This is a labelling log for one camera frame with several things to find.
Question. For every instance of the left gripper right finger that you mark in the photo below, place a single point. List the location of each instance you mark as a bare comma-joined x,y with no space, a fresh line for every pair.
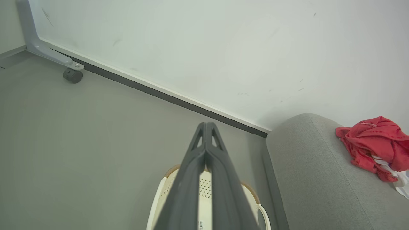
230,191

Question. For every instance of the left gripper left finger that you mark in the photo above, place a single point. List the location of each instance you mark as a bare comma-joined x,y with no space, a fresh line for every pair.
182,198

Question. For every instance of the red garment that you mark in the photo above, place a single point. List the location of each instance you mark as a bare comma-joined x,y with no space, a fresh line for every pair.
377,140

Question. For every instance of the cream perforated laundry basket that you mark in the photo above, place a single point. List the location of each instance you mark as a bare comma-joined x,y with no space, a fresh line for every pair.
205,204

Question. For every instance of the grey fabric sofa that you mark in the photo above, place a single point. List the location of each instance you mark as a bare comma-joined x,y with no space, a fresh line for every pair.
319,179

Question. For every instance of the black caster wheel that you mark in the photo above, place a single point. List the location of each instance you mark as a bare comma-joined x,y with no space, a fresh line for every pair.
73,75

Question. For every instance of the white garment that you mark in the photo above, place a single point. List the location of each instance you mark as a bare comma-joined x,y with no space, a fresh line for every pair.
401,182

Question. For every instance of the grey metal partition leg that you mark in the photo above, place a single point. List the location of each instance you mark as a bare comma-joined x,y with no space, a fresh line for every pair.
38,44

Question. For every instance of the white black wall baseboard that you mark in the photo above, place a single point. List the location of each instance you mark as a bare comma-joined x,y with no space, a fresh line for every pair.
159,91

